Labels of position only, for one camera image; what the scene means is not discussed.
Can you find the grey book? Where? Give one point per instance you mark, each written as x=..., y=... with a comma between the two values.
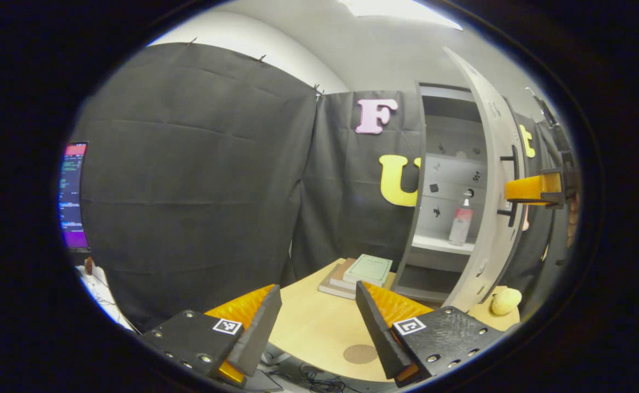
x=333, y=289

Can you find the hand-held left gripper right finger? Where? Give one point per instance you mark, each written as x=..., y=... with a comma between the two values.
x=379, y=333

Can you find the brown book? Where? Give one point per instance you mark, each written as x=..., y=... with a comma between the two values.
x=340, y=275

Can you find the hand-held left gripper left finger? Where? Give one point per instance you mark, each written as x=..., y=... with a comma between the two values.
x=259, y=333

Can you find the computer monitor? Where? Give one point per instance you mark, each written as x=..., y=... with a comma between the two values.
x=72, y=196

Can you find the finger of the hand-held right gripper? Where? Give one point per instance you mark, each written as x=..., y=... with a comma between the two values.
x=532, y=189

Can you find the round brown coaster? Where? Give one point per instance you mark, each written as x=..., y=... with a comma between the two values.
x=360, y=354

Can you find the wide ceiling light panel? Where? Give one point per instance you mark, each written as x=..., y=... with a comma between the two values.
x=396, y=10

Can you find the clear bottle with pink label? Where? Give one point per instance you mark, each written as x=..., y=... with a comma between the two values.
x=461, y=221

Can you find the green notebook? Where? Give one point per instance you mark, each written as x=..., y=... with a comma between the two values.
x=368, y=269

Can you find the black backdrop cloth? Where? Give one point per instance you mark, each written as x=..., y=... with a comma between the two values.
x=188, y=174

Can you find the grey cabinet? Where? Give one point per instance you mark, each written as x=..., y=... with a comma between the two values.
x=407, y=218

